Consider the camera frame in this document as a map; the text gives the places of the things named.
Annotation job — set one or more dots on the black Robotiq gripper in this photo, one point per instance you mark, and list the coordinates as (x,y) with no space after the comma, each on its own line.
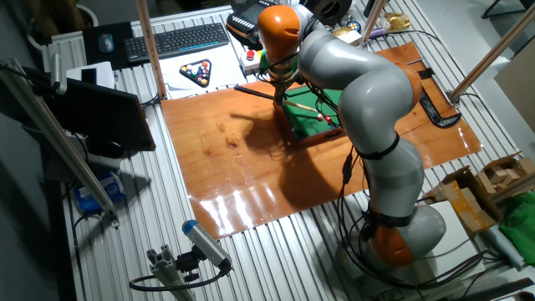
(283,81)

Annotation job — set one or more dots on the wooden pool cue black butt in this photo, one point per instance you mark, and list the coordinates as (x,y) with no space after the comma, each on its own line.
(255,93)

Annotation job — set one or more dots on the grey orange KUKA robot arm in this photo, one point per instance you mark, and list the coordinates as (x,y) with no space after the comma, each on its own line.
(368,92)

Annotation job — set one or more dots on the mini green felt pool table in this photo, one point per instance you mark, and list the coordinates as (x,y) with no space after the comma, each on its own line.
(309,123)

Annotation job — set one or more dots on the white box red button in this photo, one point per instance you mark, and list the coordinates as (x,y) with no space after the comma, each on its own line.
(250,64)

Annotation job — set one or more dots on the white paper sheet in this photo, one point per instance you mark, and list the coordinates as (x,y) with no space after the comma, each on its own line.
(225,71)

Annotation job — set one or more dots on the black orange teach pendant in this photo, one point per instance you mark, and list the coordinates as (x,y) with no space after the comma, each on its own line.
(242,23)

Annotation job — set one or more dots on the glossy orange wooden board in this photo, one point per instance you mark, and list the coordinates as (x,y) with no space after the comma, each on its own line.
(251,180)

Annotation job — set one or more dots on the racked billiard balls triangle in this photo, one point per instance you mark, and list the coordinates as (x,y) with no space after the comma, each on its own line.
(196,73)

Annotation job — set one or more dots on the yellow white carton box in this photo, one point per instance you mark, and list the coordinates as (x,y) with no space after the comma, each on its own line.
(347,35)

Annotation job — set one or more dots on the black round spool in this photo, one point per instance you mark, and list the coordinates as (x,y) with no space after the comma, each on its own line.
(330,10)

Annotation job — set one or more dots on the black computer keyboard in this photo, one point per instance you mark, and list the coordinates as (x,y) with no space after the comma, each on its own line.
(175,39)

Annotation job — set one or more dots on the gold foil bag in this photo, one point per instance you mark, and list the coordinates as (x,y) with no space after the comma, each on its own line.
(397,21)

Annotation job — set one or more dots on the black C-clamp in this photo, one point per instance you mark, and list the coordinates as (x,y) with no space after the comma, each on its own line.
(432,112)

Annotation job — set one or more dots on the black flat monitor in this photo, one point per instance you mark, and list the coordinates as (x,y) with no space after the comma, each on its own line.
(104,117)

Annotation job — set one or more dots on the white device box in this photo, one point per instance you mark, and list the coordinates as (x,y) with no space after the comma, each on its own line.
(102,75)

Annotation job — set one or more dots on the grey computer mouse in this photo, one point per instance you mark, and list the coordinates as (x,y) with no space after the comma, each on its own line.
(106,43)

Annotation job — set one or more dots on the black mouse pad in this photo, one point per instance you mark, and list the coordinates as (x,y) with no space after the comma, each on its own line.
(90,58)

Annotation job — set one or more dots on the blue plastic packet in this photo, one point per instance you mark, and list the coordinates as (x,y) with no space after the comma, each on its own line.
(96,196)

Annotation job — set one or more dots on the brown cardboard box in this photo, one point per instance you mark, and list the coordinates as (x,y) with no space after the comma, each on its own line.
(464,205)

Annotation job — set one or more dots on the cardboard box wooden blocks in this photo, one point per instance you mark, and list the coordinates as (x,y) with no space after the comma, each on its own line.
(497,175)

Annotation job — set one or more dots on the white foam board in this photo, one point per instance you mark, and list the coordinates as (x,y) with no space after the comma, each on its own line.
(455,251)

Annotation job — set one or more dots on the brown cardboard sheet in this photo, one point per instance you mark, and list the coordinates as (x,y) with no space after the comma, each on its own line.
(518,92)

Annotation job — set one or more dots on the green cloth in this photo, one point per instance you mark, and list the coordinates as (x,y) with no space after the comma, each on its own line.
(520,230)

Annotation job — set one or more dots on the aluminium frame post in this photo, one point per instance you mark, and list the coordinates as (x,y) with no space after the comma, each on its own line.
(514,188)
(372,21)
(62,154)
(493,52)

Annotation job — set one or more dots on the tan frame post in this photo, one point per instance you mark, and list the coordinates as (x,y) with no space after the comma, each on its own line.
(150,50)

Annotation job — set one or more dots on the grey camera blue cap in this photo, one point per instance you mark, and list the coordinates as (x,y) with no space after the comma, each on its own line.
(205,242)

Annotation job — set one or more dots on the aluminium profile camera mount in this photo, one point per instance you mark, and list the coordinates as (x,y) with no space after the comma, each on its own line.
(167,271)

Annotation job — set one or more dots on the silver camera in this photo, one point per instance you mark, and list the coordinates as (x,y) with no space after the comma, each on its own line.
(58,75)

